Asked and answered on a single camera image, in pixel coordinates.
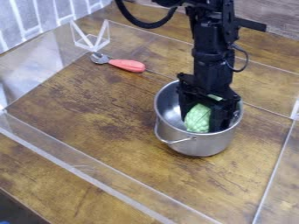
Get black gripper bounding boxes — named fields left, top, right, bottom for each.
left=178, top=17, right=240, bottom=132

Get red handled metal spoon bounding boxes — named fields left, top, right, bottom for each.
left=89, top=52, right=145, bottom=73

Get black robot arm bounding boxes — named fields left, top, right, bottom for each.
left=159, top=0, right=267, bottom=133

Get black cable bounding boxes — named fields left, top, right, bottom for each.
left=113, top=0, right=180, bottom=30

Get clear acrylic corner bracket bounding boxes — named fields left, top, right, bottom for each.
left=69, top=20, right=109, bottom=52

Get green bumpy gourd toy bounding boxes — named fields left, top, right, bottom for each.
left=183, top=101, right=211, bottom=133

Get silver metal pot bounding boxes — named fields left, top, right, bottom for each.
left=154, top=80, right=243, bottom=157

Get black bar on wall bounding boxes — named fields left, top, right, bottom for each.
left=238, top=18, right=267, bottom=32

